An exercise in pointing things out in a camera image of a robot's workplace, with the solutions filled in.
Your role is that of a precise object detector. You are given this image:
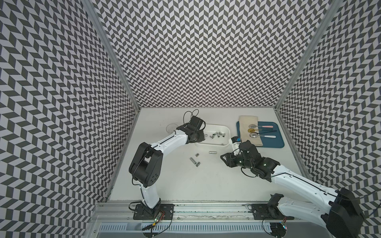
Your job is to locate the white handled spoon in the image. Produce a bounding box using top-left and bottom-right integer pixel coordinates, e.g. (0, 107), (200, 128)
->
(250, 132), (277, 138)

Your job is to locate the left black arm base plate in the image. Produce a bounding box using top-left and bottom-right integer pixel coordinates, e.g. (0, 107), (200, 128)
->
(133, 203), (175, 220)

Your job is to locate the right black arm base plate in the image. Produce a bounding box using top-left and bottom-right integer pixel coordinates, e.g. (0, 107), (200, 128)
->
(249, 193), (295, 220)

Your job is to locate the aluminium front rail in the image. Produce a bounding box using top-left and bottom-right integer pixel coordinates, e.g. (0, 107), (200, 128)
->
(91, 201), (302, 222)

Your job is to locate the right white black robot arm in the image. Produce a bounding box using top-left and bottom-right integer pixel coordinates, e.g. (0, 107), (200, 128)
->
(220, 141), (365, 238)

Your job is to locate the blue tray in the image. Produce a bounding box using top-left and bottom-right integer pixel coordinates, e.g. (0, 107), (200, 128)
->
(236, 121), (285, 148)

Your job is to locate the gold black handled spoon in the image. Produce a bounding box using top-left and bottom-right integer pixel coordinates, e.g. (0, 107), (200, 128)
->
(248, 129), (277, 134)

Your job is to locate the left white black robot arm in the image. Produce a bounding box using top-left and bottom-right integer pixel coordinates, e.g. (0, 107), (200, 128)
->
(129, 116), (206, 216)

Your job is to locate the white plastic storage box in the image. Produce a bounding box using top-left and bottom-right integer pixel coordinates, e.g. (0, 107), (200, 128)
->
(196, 124), (231, 147)

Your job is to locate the pink handled spoon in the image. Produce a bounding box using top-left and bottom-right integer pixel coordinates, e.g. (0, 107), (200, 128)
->
(249, 124), (273, 129)

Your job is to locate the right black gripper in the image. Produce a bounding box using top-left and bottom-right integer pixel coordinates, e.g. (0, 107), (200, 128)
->
(220, 152), (254, 169)

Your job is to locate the beige cloth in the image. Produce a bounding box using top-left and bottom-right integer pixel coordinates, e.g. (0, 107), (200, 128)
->
(239, 116), (263, 147)

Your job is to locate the clear plastic cup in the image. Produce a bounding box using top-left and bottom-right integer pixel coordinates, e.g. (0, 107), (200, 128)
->
(166, 123), (178, 134)

